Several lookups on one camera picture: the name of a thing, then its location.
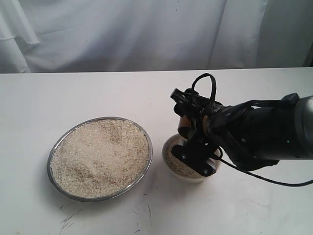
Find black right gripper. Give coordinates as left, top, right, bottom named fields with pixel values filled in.
left=171, top=100, right=218, bottom=177

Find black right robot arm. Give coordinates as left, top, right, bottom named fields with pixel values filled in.
left=171, top=90, right=313, bottom=177

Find small white ceramic bowl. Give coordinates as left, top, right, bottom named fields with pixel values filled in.
left=161, top=134, right=222, bottom=184

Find rice in white bowl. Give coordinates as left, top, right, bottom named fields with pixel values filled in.
left=165, top=137, right=217, bottom=178

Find metal plate of rice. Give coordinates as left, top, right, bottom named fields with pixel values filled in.
left=47, top=116, right=153, bottom=202

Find rice in steel bowl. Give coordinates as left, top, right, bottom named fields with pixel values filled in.
left=50, top=119, right=150, bottom=198

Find white backdrop curtain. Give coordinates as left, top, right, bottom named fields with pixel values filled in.
left=0, top=0, right=313, bottom=73

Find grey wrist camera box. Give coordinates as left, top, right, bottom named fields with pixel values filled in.
left=170, top=88, right=199, bottom=107

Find black camera cable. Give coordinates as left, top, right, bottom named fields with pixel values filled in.
left=190, top=72, right=313, bottom=187

